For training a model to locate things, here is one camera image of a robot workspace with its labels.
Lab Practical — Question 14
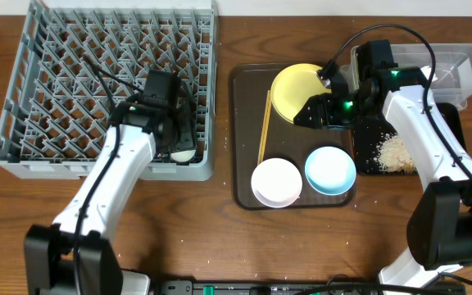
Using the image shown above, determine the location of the white cup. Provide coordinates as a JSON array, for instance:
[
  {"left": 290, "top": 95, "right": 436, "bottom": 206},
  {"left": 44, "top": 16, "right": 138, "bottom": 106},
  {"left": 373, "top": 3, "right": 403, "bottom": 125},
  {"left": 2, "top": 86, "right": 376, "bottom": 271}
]
[{"left": 170, "top": 149, "right": 196, "bottom": 163}]

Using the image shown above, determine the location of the light blue bowl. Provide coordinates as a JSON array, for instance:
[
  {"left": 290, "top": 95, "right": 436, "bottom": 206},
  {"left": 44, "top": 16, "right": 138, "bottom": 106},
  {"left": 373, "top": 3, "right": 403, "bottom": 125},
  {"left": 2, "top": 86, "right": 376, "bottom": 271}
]
[{"left": 304, "top": 146, "right": 356, "bottom": 196}]

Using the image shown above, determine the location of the leftover rice pile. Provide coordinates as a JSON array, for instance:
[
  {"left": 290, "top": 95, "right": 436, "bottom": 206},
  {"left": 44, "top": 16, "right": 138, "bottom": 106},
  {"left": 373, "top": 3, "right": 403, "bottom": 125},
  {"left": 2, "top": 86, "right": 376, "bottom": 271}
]
[{"left": 374, "top": 134, "right": 416, "bottom": 174}]

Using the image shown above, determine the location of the white bowl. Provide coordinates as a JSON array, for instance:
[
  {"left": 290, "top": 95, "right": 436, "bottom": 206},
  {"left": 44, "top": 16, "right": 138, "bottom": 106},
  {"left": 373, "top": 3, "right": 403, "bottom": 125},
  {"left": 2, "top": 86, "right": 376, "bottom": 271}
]
[{"left": 251, "top": 158, "right": 302, "bottom": 208}]

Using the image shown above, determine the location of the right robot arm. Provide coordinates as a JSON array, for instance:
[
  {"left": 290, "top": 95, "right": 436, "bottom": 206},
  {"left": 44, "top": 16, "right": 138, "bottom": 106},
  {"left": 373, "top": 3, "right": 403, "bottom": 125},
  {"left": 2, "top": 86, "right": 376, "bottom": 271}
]
[{"left": 293, "top": 40, "right": 472, "bottom": 294}]

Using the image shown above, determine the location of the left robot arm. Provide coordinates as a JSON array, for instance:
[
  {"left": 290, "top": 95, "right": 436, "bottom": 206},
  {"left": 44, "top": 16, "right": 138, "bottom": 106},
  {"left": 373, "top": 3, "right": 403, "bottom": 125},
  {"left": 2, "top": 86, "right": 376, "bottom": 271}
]
[{"left": 24, "top": 70, "right": 197, "bottom": 294}]

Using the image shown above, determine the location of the black waste tray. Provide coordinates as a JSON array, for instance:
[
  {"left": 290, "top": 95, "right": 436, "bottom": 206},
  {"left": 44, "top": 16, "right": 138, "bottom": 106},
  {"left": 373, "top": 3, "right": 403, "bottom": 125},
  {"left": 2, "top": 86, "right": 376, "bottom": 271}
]
[{"left": 352, "top": 102, "right": 466, "bottom": 176}]

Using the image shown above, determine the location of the grey dishwasher rack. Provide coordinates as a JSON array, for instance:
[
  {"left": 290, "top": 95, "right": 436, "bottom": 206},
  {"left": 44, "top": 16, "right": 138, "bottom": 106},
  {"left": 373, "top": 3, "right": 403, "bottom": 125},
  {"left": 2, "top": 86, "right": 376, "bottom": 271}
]
[{"left": 0, "top": 1, "right": 218, "bottom": 181}]

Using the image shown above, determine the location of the yellow plate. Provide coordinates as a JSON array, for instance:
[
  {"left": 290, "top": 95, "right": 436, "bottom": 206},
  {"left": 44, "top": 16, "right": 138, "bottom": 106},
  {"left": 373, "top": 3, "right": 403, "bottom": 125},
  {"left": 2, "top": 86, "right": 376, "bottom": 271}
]
[{"left": 270, "top": 63, "right": 331, "bottom": 124}]

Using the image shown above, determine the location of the wooden chopstick right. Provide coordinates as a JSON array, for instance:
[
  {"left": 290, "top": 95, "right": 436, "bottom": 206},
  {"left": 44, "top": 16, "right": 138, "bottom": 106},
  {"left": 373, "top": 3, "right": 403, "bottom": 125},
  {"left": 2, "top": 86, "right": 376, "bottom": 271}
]
[{"left": 257, "top": 90, "right": 271, "bottom": 165}]

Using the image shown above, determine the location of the wooden chopstick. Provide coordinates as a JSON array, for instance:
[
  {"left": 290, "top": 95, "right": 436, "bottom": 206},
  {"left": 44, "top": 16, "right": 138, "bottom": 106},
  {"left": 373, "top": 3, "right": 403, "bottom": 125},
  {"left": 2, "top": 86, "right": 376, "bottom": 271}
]
[
  {"left": 256, "top": 90, "right": 270, "bottom": 165},
  {"left": 257, "top": 90, "right": 271, "bottom": 165}
]

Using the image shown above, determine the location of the wooden chopstick left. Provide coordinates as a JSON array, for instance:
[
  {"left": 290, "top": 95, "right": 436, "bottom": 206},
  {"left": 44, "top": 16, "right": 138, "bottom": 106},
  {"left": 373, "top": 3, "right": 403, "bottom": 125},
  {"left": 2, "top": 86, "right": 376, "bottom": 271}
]
[{"left": 256, "top": 90, "right": 270, "bottom": 165}]

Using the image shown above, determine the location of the dark brown serving tray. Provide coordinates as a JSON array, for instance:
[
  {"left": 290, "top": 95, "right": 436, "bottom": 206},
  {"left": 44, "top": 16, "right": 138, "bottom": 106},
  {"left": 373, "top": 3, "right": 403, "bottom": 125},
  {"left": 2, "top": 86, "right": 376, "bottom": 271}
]
[{"left": 229, "top": 63, "right": 352, "bottom": 211}]

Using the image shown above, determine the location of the clear plastic bin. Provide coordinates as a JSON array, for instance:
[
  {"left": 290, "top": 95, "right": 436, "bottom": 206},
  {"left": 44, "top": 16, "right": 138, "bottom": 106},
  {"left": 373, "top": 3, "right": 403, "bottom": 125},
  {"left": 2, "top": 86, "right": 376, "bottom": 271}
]
[{"left": 338, "top": 43, "right": 472, "bottom": 113}]

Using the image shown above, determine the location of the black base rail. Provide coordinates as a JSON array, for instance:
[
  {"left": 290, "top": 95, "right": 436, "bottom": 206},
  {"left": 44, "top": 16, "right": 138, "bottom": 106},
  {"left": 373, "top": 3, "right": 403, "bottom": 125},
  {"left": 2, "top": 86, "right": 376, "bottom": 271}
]
[{"left": 153, "top": 279, "right": 466, "bottom": 295}]

